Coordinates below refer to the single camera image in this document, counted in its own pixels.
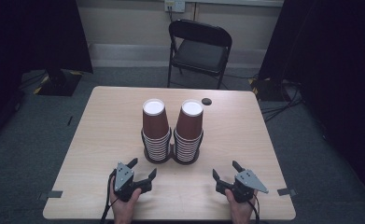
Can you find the black folding chair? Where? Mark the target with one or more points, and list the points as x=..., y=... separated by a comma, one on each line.
x=199, y=56

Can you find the small black round cap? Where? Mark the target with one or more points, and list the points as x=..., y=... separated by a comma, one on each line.
x=206, y=101

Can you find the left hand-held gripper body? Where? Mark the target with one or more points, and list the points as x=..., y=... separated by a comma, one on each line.
x=123, y=180

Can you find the person's right hand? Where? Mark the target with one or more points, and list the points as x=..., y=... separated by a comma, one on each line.
x=242, y=209

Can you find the black stand base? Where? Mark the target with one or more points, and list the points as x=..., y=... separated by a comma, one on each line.
x=267, y=90
x=58, y=84

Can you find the white wall outlet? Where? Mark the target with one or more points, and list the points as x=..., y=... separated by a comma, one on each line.
x=178, y=5

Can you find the person's left hand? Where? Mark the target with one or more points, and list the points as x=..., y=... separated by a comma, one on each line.
x=124, y=207

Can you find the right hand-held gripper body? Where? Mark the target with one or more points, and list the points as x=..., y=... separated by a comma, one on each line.
x=247, y=183

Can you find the grey tape strip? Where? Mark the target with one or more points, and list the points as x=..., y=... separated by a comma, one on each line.
x=286, y=192
x=51, y=194

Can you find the black curtain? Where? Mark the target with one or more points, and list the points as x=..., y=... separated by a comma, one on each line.
x=342, y=62
x=30, y=31

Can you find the stack of brown paper cups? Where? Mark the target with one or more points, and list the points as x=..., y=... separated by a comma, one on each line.
x=189, y=124
x=155, y=124

